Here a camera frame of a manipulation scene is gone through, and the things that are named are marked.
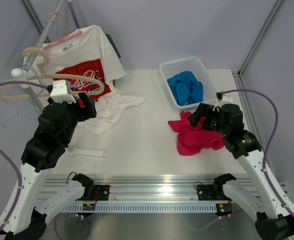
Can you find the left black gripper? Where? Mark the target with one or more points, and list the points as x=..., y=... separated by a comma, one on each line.
x=87, y=111

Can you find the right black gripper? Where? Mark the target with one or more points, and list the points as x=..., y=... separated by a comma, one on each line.
x=205, y=110

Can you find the pink magenta t shirt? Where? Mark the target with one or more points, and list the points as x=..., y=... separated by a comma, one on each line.
x=191, y=140

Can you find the wooden clothes hanger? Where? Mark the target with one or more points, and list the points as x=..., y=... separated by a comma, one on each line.
x=55, y=77

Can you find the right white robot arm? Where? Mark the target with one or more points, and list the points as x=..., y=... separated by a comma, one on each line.
x=271, y=211

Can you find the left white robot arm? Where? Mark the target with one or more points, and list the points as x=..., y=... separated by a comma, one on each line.
x=21, y=219

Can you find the white coca cola t shirt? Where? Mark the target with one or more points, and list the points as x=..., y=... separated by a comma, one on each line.
x=87, y=52

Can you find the dark grey t shirt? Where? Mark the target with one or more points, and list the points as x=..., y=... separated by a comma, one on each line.
x=113, y=45

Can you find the blue cloth in basket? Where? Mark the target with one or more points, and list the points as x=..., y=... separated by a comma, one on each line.
x=186, y=89

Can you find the white plastic basket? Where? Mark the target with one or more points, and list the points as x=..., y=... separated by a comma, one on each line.
x=194, y=65

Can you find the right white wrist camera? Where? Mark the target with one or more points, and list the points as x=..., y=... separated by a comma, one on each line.
x=223, y=99

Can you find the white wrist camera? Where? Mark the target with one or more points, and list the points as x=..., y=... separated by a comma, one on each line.
x=223, y=99
x=59, y=92

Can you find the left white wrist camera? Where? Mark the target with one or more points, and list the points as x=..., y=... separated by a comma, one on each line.
x=59, y=92

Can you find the pink wire hanger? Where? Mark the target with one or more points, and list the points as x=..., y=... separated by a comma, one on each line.
x=67, y=36

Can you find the aluminium mounting rail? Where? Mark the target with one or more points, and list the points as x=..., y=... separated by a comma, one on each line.
x=144, y=188

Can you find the white slotted cable duct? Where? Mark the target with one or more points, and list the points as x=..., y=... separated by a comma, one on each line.
x=141, y=208

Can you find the metal clothes rack rail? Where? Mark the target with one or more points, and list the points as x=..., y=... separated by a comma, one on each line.
x=43, y=38

